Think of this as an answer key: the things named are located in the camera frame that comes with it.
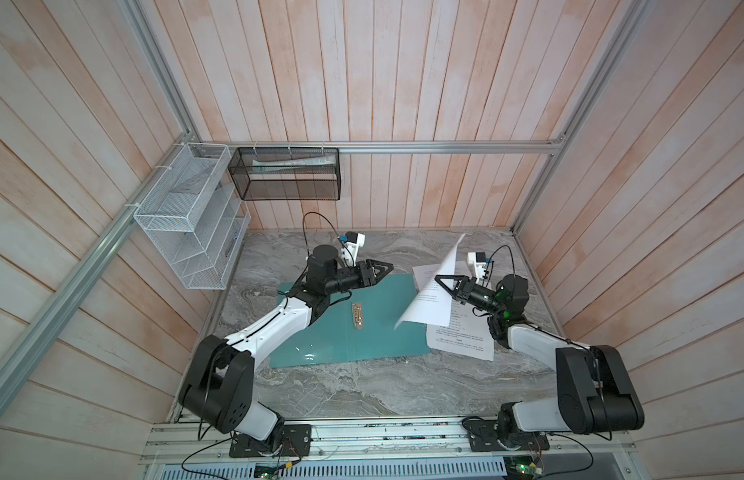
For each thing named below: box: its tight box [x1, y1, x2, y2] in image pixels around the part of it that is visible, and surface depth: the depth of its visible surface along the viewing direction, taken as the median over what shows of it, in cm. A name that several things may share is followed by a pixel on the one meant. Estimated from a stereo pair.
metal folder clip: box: [352, 303, 364, 330], surface depth 97 cm
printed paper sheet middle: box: [426, 298, 495, 361], surface depth 92 cm
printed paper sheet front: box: [394, 233, 465, 329], surface depth 80 cm
